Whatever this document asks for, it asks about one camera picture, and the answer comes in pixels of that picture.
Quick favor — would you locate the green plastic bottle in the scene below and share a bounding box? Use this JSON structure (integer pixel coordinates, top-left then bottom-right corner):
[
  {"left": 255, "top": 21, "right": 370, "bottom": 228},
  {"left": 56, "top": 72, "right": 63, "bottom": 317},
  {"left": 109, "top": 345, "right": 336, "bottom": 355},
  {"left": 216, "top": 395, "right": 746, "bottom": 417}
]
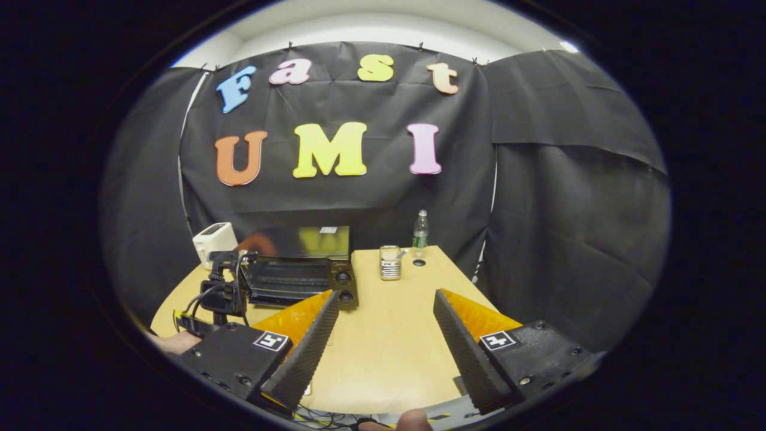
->
[{"left": 412, "top": 210, "right": 430, "bottom": 250}]

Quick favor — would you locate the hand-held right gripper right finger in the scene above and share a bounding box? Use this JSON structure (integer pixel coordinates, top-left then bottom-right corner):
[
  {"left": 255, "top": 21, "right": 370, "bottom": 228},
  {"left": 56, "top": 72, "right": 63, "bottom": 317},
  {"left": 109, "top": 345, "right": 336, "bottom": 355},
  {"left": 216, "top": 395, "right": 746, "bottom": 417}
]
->
[{"left": 433, "top": 289, "right": 599, "bottom": 415}]

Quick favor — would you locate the black cable bundle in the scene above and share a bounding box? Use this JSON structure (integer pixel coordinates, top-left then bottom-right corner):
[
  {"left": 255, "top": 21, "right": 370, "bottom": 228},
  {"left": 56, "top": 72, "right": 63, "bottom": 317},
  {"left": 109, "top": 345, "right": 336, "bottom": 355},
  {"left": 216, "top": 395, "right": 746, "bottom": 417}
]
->
[{"left": 293, "top": 404, "right": 360, "bottom": 430}]

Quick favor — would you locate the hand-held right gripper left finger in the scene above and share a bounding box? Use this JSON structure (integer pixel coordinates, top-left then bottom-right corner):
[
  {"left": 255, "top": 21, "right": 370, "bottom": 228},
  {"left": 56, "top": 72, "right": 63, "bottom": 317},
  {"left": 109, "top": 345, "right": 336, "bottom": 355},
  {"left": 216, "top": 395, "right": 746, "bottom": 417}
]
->
[{"left": 177, "top": 290, "right": 341, "bottom": 417}]

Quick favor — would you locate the white toaster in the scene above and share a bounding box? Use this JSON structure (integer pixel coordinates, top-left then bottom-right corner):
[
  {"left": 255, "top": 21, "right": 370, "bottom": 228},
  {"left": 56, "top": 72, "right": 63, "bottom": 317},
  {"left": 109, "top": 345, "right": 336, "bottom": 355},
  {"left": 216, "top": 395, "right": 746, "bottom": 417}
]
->
[{"left": 193, "top": 222, "right": 239, "bottom": 270}]

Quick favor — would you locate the metal mesh holder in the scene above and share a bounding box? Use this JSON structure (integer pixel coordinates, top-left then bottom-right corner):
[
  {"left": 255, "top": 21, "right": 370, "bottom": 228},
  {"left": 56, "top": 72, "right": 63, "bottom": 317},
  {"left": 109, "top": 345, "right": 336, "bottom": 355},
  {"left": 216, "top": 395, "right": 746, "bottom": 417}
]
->
[{"left": 379, "top": 245, "right": 403, "bottom": 281}]

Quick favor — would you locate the black electric oven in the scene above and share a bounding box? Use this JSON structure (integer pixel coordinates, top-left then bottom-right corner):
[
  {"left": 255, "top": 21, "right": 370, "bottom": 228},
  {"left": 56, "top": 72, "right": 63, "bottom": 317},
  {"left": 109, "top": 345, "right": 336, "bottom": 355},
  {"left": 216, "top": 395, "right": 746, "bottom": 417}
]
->
[{"left": 236, "top": 226, "right": 360, "bottom": 310}]

